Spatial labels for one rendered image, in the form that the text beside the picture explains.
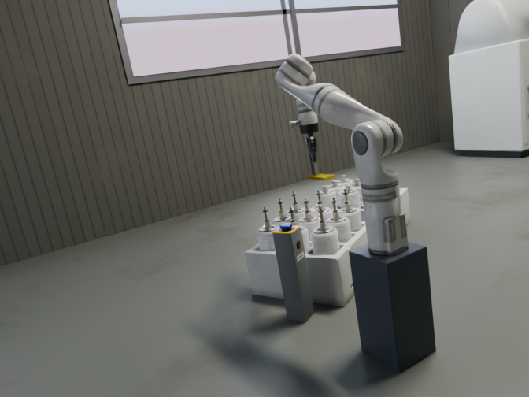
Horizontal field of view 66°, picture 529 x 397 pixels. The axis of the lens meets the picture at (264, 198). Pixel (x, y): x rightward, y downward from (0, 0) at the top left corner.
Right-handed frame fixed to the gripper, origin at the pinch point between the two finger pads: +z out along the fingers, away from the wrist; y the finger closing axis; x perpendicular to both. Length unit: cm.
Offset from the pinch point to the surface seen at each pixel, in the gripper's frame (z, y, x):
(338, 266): 32.0, -36.8, -0.6
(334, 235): 23.2, -29.8, -1.1
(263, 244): 26.7, -18.0, 24.8
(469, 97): -3, 185, -146
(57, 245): 44, 96, 175
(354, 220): 25.3, -10.7, -11.6
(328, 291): 41, -34, 4
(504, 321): 47, -58, -43
